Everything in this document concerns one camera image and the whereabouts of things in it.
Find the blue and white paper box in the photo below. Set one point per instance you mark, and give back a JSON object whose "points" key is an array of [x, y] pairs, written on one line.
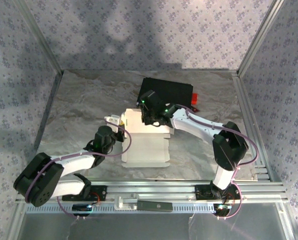
{"points": [[146, 150]]}

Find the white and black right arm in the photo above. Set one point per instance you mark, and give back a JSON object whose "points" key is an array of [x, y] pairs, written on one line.
{"points": [[199, 125]]}

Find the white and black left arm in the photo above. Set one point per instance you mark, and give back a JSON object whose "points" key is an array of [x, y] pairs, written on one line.
{"points": [[71, 162]]}

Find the black hard case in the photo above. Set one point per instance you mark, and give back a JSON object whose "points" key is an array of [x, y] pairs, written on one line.
{"points": [[174, 91]]}

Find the red translucent block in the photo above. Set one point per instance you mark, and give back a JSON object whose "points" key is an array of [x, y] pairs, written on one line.
{"points": [[195, 98]]}

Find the triangular all-in plaque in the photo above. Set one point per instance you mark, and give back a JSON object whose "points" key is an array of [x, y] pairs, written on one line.
{"points": [[196, 109]]}

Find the small black circuit board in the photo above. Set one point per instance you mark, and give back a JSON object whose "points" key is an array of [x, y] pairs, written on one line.
{"points": [[222, 210], [81, 209]]}

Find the dark grey flat bar device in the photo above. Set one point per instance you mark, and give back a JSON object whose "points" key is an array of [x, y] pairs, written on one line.
{"points": [[154, 206]]}

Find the metal sheet panel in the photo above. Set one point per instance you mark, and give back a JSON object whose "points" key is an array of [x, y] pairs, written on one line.
{"points": [[139, 227]]}

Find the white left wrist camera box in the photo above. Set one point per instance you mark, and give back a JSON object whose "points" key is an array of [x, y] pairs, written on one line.
{"points": [[114, 121]]}

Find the white plastic bracket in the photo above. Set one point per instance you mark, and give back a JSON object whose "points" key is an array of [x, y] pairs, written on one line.
{"points": [[124, 202]]}

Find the aluminium side rail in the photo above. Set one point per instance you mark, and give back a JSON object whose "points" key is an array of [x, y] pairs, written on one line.
{"points": [[251, 125], [47, 110]]}

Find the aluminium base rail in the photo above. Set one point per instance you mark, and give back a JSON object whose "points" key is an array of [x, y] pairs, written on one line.
{"points": [[151, 190]]}

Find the aluminium frame post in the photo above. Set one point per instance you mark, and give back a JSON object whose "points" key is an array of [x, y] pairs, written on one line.
{"points": [[261, 35], [39, 37]]}

